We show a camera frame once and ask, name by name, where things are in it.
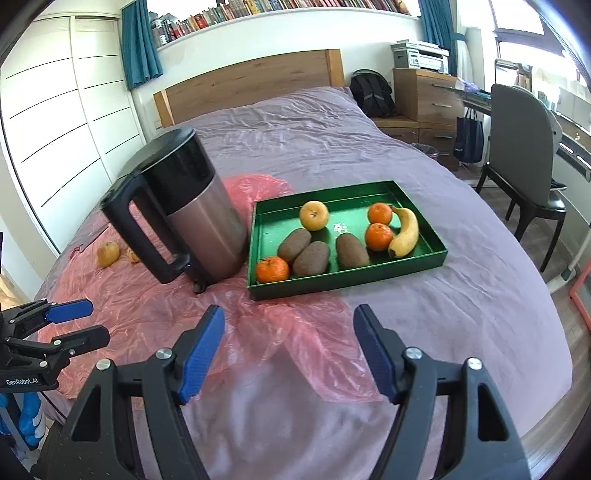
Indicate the yellow banana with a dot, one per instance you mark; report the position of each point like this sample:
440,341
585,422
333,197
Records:
408,230

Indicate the white printer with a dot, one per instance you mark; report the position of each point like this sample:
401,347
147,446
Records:
420,56

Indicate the grey chair with black legs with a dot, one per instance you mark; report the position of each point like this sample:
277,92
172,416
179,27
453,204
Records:
517,143

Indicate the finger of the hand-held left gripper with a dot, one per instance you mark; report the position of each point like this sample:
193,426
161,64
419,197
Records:
69,310
83,339

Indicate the black backpack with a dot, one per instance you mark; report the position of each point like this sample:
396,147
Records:
371,94

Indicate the person's left hand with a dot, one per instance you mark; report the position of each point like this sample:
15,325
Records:
30,420

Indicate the dark blue tote bag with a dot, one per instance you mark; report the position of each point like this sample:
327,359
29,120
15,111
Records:
468,136

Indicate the teal curtain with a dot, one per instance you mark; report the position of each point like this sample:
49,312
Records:
138,46
434,23

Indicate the green rectangular tray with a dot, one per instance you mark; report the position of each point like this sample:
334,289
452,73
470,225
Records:
277,221

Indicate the wooden chest of drawers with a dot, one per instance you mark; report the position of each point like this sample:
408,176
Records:
425,94

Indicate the brown fuzzy kiwi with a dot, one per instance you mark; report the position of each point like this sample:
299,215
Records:
310,258
294,243
352,251

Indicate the row of books on shelf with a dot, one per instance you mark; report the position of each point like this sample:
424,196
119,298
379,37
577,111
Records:
277,11

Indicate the wooden nightstand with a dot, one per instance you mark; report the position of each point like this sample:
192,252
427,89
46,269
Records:
415,134

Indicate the large orange grapefruit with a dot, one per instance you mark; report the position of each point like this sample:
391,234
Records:
108,254

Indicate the yellow round pear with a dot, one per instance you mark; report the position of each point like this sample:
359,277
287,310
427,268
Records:
314,215

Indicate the wooden headboard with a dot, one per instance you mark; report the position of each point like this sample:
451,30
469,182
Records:
254,83

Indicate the waste bin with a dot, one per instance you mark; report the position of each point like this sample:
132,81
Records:
425,151

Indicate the pink plastic sheet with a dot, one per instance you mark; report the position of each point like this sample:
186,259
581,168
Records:
138,304

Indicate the small striped yellow melon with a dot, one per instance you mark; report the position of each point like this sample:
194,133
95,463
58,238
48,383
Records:
133,255

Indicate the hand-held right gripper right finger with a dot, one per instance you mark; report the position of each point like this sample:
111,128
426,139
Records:
376,355

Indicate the white desk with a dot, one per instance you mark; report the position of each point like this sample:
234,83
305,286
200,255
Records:
572,154

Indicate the orange frame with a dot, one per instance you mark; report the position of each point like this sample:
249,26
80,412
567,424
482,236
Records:
577,300

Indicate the orange mandarin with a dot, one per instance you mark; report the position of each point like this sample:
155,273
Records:
380,213
272,270
378,237

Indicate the white wardrobe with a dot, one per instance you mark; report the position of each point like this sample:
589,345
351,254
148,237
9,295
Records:
60,115

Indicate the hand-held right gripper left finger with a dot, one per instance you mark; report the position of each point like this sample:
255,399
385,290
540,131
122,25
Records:
203,350

